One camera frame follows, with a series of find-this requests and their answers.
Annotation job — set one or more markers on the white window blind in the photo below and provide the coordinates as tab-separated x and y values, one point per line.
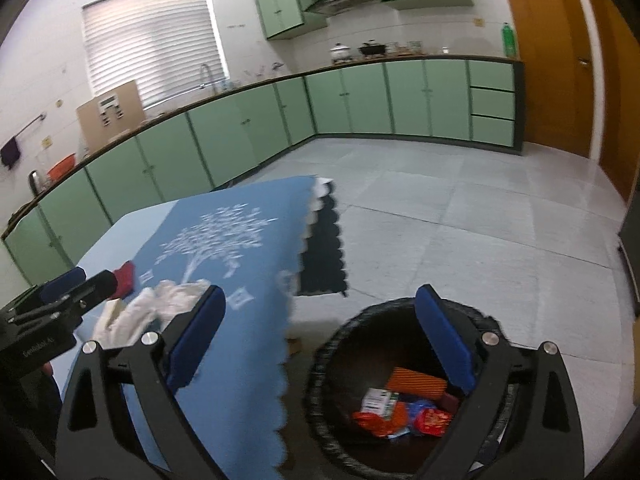
160	44

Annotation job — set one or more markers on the range hood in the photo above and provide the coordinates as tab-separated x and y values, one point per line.
334	7

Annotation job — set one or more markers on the orange wooden door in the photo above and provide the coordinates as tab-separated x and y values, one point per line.
619	47
554	46

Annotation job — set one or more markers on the white tissue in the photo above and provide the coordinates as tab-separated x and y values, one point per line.
122	325

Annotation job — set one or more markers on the red snack wrapper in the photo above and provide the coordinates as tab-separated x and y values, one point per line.
431	422

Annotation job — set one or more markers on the orange ridged trash package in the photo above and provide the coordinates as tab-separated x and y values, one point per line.
413	383

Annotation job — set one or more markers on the brown cardboard box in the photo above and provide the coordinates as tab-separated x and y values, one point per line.
109	115

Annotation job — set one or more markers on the white and green carton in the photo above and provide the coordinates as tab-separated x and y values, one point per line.
379	402

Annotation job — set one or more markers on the blue tree-print tablecloth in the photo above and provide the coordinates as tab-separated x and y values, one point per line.
263	245

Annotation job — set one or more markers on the green plastic bottle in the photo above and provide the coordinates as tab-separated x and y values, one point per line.
509	43

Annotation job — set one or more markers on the red scouring pad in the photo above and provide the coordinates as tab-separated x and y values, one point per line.
124	277

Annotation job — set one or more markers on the black round trash bin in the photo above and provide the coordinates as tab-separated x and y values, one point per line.
362	354

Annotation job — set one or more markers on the metal kettle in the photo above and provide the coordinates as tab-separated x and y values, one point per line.
35	183

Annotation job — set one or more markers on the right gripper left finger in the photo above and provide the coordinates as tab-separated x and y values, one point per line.
96	436

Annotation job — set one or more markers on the chrome kitchen faucet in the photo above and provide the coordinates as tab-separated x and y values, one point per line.
207	79

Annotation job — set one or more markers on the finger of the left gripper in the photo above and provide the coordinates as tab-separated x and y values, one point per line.
55	289
91	292

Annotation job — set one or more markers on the orange plastic basin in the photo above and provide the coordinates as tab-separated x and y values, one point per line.
61	168

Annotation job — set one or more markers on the black wok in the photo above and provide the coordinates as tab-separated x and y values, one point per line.
372	49

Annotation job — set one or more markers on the dark hanging cloth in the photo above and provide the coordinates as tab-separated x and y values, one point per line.
10	153

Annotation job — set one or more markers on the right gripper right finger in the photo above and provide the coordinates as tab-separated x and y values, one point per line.
519	418

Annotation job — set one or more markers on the wall towel rail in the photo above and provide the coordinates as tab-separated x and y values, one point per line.
40	118

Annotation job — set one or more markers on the white cooking pot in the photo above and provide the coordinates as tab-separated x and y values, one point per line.
340	54

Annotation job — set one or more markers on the green lower kitchen cabinets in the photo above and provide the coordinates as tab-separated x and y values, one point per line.
478	102

